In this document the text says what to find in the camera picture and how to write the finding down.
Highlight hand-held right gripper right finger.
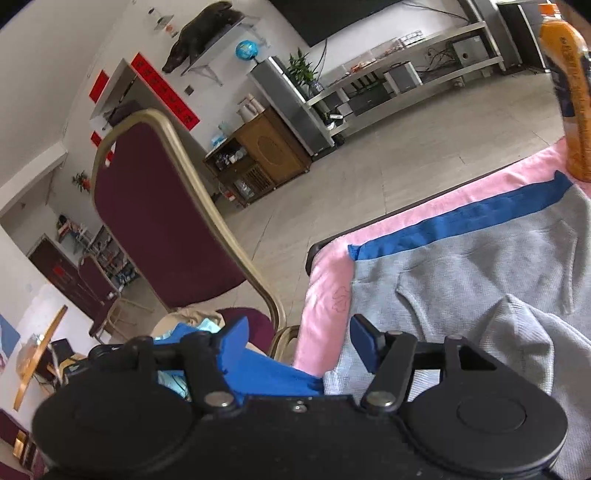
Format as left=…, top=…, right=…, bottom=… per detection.
left=349, top=315, right=499, bottom=412

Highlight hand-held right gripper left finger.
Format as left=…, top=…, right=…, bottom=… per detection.
left=88, top=316, right=250, bottom=412

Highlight grey knit sweater blue hem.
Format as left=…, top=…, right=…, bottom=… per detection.
left=323, top=171, right=591, bottom=480

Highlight beige garment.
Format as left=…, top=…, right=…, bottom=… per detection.
left=152, top=308, right=223, bottom=339

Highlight pink printed blanket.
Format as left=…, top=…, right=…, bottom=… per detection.
left=293, top=136, right=591, bottom=372

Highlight maroon banquet chair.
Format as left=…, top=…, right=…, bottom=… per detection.
left=78, top=254, right=139, bottom=342
left=90, top=108, right=301, bottom=365

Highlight round wooden table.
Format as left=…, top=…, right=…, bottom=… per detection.
left=13, top=305, right=69, bottom=411

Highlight brown wooden cabinet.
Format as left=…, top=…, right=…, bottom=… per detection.
left=203, top=108, right=312, bottom=208

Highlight white jars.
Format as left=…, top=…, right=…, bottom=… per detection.
left=236, top=93, right=266, bottom=121

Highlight tall grey floor speaker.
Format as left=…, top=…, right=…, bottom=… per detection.
left=457, top=0, right=509, bottom=70
left=247, top=56, right=335, bottom=160

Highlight black media box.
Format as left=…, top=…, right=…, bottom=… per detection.
left=346, top=83, right=389, bottom=116

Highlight long red door banner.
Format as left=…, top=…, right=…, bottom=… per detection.
left=91, top=130, right=114, bottom=162
left=130, top=52, right=200, bottom=131

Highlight silver box speaker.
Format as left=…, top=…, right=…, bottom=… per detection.
left=383, top=62, right=423, bottom=93

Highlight green potted plant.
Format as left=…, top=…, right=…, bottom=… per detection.
left=287, top=48, right=324, bottom=95

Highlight short red door banner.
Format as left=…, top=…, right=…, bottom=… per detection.
left=89, top=70, right=110, bottom=104

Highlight metal television stand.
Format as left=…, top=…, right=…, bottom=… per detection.
left=305, top=21, right=506, bottom=139

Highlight dark animal figurine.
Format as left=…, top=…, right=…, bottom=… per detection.
left=161, top=1, right=245, bottom=73

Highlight black flat television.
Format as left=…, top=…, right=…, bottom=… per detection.
left=268, top=0, right=402, bottom=47

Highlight orange juice bottle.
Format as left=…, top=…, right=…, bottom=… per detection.
left=538, top=2, right=591, bottom=183

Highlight black box cabinet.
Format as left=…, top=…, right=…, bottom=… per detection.
left=496, top=2, right=552, bottom=72

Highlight white wall shelf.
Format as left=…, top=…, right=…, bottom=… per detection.
left=180, top=16, right=262, bottom=86

